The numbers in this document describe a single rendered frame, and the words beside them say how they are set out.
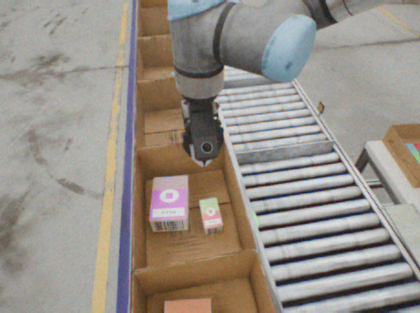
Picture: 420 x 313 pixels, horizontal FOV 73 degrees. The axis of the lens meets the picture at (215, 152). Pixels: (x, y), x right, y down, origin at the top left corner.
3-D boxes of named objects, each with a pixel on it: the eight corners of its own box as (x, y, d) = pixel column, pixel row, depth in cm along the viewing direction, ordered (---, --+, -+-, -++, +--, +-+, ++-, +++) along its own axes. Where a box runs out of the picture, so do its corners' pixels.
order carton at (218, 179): (251, 275, 80) (258, 249, 67) (145, 296, 76) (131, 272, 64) (223, 169, 106) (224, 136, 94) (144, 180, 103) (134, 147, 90)
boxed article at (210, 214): (216, 205, 95) (216, 197, 92) (222, 232, 88) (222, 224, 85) (199, 208, 94) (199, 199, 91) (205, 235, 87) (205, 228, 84)
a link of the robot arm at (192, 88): (230, 76, 48) (173, 81, 47) (229, 99, 52) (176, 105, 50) (219, 50, 54) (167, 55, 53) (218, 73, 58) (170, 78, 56)
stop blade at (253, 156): (329, 154, 134) (335, 140, 127) (233, 167, 128) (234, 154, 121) (328, 153, 134) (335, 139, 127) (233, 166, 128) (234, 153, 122)
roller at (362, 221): (380, 227, 110) (385, 221, 106) (249, 250, 103) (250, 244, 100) (372, 216, 113) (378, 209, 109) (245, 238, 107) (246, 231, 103)
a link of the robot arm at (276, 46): (328, 0, 40) (248, -15, 44) (302, 36, 34) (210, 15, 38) (312, 60, 47) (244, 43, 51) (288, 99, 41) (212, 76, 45)
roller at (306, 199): (361, 199, 118) (366, 192, 115) (240, 219, 112) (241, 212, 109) (356, 189, 122) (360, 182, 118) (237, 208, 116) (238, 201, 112)
